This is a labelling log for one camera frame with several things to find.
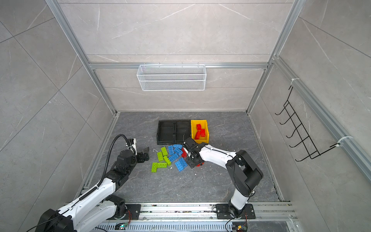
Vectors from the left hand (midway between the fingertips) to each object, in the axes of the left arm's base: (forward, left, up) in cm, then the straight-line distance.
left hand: (141, 145), depth 84 cm
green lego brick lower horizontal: (-7, -11, -13) cm, 19 cm away
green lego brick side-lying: (-5, -15, -11) cm, 19 cm away
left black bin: (+19, -12, -15) cm, 27 cm away
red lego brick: (+16, -38, -11) cm, 43 cm away
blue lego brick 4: (-8, -24, -11) cm, 28 cm away
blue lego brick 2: (+1, -22, -9) cm, 24 cm away
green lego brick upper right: (+2, -12, -11) cm, 17 cm away
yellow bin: (+21, -42, -10) cm, 48 cm away
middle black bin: (+21, -25, -16) cm, 36 cm away
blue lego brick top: (+6, -22, -12) cm, 26 cm away
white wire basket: (+45, -18, +17) cm, 51 cm away
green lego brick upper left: (-2, -10, -12) cm, 16 cm away
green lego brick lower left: (-8, -7, -13) cm, 17 cm away
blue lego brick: (+3, -17, -13) cm, 21 cm away
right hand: (-5, -32, -11) cm, 34 cm away
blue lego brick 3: (-3, -19, -12) cm, 22 cm away
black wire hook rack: (-14, -84, +18) cm, 87 cm away
